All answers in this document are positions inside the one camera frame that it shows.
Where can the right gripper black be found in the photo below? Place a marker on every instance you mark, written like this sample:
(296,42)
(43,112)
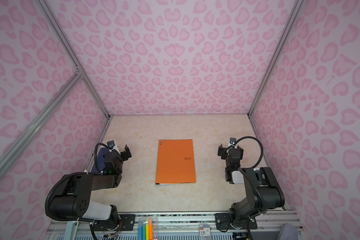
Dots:
(224,151)

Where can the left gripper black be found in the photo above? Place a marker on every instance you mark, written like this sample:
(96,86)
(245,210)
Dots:
(123,155)

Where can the orange and black folder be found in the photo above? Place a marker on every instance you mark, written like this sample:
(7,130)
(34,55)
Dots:
(176,162)

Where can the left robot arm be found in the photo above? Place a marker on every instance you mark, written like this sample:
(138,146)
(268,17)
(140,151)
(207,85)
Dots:
(70,198)

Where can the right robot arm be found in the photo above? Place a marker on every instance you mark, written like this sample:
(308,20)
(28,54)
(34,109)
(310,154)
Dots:
(262,190)

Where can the blue paperback book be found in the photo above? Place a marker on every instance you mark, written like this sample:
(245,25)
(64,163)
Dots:
(100,160)

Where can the box of coloured markers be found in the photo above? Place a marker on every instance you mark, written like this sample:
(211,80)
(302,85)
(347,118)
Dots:
(146,228)

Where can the grey cloth at corner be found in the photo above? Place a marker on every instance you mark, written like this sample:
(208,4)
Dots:
(288,232)

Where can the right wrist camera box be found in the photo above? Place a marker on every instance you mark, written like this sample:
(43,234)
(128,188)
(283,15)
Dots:
(232,143)

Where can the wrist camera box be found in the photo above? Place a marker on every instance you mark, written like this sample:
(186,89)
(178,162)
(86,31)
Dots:
(232,143)
(112,146)

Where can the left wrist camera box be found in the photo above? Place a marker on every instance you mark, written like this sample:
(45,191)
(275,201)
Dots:
(112,146)

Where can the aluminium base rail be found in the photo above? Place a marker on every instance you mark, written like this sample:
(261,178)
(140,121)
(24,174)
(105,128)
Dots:
(184,226)

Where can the light green tool handle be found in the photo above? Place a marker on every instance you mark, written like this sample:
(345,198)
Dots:
(71,230)

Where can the aluminium frame corner post left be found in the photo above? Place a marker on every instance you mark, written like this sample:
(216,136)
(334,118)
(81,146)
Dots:
(67,46)

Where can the aluminium frame corner post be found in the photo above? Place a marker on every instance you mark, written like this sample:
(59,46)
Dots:
(67,46)
(298,7)

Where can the aluminium diagonal frame bar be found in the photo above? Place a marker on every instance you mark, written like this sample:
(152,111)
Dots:
(8,159)

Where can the aluminium frame corner post right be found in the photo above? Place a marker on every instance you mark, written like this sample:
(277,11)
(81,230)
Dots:
(298,7)

